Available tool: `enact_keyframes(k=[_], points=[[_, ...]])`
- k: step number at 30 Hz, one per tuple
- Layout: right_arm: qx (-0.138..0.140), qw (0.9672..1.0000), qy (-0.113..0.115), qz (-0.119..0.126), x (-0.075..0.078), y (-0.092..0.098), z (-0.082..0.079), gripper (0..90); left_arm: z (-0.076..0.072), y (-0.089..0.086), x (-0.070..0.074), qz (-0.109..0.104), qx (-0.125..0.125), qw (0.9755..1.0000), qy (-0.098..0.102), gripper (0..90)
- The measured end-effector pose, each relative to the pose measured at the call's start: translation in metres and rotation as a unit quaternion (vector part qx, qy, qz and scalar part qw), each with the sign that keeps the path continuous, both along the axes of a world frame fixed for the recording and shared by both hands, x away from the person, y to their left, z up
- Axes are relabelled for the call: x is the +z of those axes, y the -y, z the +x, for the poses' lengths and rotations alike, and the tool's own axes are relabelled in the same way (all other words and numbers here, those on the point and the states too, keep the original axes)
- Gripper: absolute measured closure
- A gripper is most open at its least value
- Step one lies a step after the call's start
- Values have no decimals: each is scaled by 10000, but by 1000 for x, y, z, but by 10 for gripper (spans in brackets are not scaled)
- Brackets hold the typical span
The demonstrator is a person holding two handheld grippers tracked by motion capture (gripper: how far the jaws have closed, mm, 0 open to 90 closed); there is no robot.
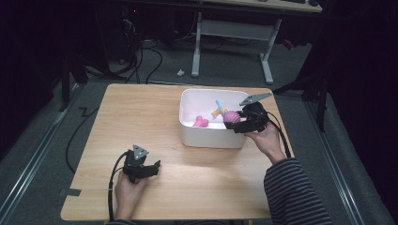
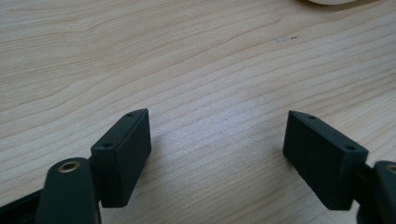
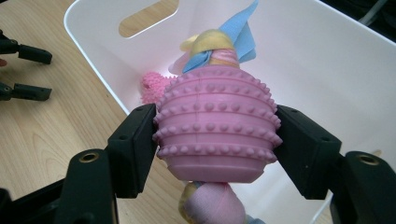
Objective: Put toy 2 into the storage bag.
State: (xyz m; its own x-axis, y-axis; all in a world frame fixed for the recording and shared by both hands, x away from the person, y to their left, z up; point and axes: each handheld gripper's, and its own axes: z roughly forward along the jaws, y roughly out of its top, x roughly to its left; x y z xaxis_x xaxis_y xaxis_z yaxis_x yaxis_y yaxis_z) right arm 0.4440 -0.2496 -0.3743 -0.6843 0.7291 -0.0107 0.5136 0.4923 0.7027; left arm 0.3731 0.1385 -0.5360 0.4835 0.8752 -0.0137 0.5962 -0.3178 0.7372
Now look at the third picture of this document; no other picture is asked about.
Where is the pink studded ball rope toy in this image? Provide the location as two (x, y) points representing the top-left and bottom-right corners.
(151, 0), (284, 224)

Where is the white plastic basket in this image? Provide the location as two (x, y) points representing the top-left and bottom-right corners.
(64, 0), (396, 224)

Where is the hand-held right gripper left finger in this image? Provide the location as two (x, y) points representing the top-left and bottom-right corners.
(106, 103), (159, 200)

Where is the white cable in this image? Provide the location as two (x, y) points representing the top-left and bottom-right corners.
(358, 0), (390, 24)

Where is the pink spiky rubber toy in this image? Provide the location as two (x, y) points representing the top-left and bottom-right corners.
(139, 71), (179, 105)

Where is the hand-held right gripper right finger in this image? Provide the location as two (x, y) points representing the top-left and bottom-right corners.
(273, 105), (343, 201)

